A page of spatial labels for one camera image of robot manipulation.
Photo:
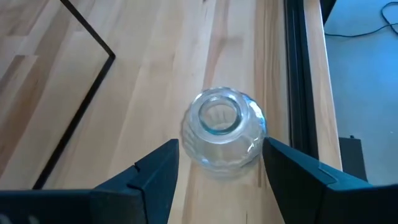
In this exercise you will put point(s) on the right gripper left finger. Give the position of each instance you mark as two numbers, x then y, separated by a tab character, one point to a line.
140	193

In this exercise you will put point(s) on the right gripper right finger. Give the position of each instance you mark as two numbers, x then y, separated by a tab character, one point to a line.
311	193

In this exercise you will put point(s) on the clear faceted round glass jar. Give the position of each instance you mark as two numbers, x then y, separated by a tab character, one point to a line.
224	149

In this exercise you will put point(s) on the wooden shelf black metal legs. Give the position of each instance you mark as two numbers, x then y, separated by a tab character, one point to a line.
92	91

